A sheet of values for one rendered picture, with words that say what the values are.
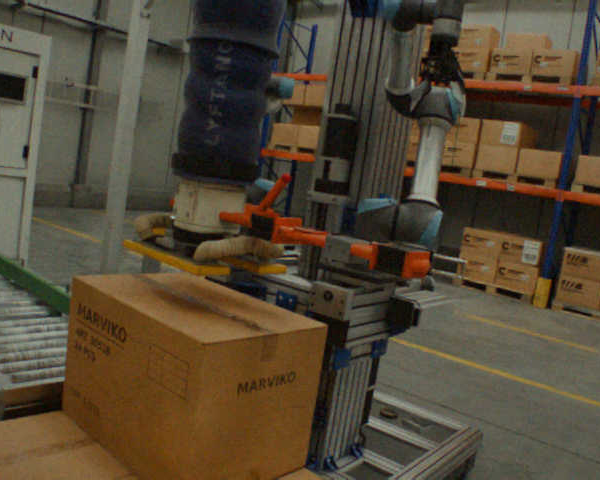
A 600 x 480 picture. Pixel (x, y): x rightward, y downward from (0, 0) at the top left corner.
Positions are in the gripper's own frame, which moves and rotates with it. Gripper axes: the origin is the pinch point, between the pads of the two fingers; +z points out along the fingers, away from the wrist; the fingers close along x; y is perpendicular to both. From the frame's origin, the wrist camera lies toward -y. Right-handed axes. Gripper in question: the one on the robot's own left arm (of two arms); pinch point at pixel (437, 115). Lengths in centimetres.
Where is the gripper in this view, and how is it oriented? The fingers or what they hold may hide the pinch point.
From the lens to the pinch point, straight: 162.2
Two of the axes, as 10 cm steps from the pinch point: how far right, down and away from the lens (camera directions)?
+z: -1.5, 9.8, 1.2
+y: -6.1, 0.0, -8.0
